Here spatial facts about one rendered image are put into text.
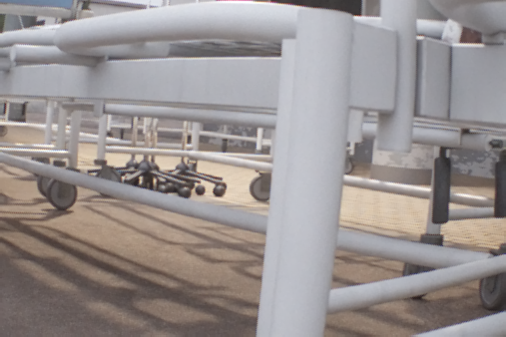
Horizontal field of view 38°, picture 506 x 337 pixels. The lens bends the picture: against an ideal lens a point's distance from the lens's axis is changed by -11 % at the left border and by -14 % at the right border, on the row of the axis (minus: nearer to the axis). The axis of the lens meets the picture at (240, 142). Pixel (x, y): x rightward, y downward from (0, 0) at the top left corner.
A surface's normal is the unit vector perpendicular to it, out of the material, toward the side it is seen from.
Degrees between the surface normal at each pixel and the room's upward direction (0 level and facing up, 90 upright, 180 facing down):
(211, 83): 90
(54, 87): 90
